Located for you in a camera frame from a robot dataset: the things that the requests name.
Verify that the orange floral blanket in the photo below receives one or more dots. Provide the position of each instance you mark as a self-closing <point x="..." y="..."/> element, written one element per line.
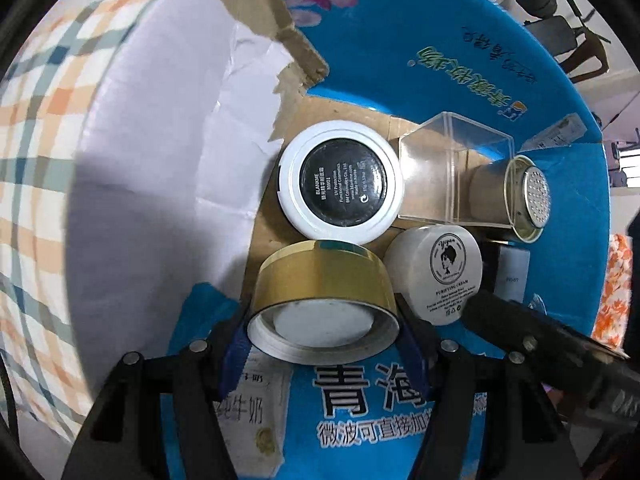
<point x="617" y="280"/>

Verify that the white compact with black label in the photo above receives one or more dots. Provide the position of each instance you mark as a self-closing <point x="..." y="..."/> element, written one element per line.
<point x="342" y="185"/>

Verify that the blue cardboard box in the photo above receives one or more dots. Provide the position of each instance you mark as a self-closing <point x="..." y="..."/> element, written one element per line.
<point x="400" y="85"/>

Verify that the white cream jar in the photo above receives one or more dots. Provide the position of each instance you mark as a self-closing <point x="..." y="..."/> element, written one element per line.
<point x="440" y="265"/>

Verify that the gold tape roll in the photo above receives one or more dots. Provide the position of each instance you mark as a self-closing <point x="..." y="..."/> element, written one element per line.
<point x="310" y="280"/>

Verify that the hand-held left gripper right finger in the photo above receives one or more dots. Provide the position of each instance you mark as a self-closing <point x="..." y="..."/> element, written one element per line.
<point x="415" y="345"/>

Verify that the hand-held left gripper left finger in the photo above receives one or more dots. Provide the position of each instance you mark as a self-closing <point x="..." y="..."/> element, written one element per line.
<point x="232" y="365"/>

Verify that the tin with perforated metal lid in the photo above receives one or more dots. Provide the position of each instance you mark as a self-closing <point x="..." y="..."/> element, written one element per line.
<point x="530" y="195"/>

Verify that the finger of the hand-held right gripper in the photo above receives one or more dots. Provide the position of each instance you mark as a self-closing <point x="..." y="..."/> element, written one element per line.
<point x="525" y="332"/>

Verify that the clear acrylic box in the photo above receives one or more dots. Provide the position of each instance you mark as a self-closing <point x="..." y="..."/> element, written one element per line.
<point x="450" y="170"/>

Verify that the white charger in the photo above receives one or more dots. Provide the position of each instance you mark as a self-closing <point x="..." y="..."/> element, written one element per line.
<point x="512" y="270"/>

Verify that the plaid cloth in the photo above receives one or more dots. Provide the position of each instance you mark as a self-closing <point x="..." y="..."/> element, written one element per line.
<point x="40" y="160"/>

